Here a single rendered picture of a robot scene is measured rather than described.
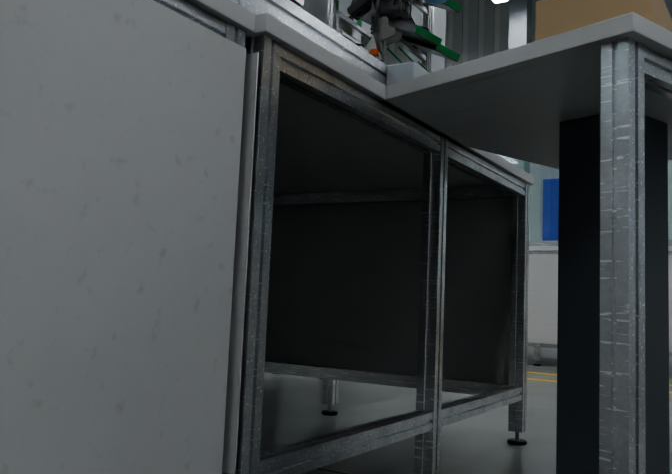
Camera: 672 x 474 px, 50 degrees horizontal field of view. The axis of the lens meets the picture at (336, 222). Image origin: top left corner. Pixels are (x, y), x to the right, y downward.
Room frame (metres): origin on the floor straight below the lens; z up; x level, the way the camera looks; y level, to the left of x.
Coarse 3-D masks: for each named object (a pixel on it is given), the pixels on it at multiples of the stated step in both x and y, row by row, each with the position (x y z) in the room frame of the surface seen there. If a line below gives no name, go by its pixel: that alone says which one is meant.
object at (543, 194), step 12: (504, 156) 5.71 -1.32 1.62; (528, 168) 5.61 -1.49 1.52; (540, 168) 5.56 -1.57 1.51; (552, 168) 5.51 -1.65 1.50; (540, 180) 5.56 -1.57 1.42; (552, 180) 5.51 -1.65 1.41; (540, 192) 5.56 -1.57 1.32; (552, 192) 5.51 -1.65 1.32; (540, 204) 5.56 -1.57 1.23; (552, 204) 5.51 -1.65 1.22; (540, 216) 5.56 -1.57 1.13; (552, 216) 5.51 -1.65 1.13; (540, 228) 5.55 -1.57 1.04; (552, 228) 5.51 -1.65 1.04; (540, 240) 5.55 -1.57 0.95; (552, 240) 5.51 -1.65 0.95
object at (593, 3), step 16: (544, 0) 1.55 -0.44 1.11; (560, 0) 1.52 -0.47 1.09; (576, 0) 1.49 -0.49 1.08; (592, 0) 1.46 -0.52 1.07; (608, 0) 1.43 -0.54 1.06; (624, 0) 1.41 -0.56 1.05; (640, 0) 1.38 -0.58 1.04; (656, 0) 1.38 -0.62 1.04; (544, 16) 1.55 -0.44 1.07; (560, 16) 1.52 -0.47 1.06; (576, 16) 1.49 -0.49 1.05; (592, 16) 1.46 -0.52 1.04; (608, 16) 1.43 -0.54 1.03; (656, 16) 1.38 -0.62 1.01; (544, 32) 1.55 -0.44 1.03; (560, 32) 1.52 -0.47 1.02
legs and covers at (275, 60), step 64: (256, 64) 1.08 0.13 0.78; (256, 128) 1.09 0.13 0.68; (384, 128) 1.50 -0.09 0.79; (256, 192) 1.09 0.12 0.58; (384, 192) 2.58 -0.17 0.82; (448, 192) 2.47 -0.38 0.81; (512, 192) 2.29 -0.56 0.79; (256, 256) 1.10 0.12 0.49; (320, 256) 2.77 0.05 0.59; (384, 256) 2.63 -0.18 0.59; (448, 256) 2.51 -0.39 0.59; (512, 256) 2.34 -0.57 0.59; (256, 320) 1.10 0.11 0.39; (320, 320) 2.76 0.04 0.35; (384, 320) 2.63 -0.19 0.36; (448, 320) 2.50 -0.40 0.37; (512, 320) 2.34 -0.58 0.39; (256, 384) 1.11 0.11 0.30; (384, 384) 2.57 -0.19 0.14; (448, 384) 2.45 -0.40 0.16; (512, 384) 2.34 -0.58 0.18; (256, 448) 1.12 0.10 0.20; (320, 448) 1.28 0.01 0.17
